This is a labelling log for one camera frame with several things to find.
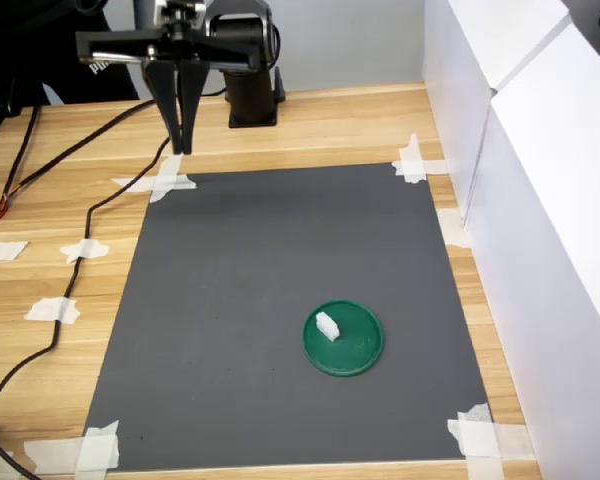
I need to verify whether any small white plastic terminal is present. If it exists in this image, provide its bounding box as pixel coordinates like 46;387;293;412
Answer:
314;311;342;344

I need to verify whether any round green lid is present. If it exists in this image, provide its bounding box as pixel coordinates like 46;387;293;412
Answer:
302;298;385;378

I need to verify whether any person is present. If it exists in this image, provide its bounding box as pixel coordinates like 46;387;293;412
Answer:
0;0;142;107

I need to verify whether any white tape piece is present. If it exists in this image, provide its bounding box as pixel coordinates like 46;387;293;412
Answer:
110;152;199;204
446;403;537;480
23;419;121;474
59;238;111;266
436;208;474;249
0;240;31;264
23;296;82;326
391;133;449;185

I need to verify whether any dark grey mat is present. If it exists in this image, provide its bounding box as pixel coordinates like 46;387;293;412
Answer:
82;162;494;474

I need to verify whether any white partition box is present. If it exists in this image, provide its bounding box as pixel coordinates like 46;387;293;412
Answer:
462;22;600;480
422;0;574;227

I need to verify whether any black braided cable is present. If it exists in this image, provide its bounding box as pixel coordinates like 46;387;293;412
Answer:
0;98;156;209
0;104;40;227

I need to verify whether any black camera cable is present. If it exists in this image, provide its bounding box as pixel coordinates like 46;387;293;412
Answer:
0;134;174;419

